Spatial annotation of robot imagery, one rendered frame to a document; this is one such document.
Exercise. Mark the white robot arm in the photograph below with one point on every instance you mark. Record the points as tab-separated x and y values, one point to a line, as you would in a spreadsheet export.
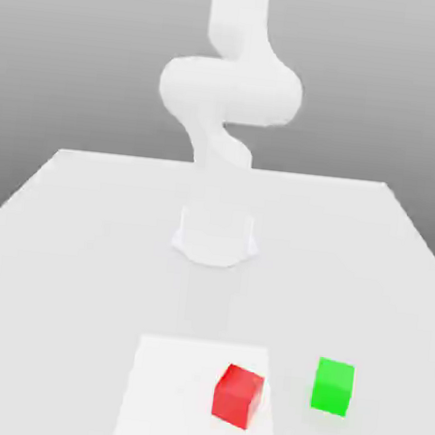
231	90

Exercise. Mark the small red cube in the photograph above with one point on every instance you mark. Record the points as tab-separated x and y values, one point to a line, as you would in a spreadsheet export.
236	397

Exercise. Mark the small green cube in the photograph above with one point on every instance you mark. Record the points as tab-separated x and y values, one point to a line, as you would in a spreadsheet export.
331	388

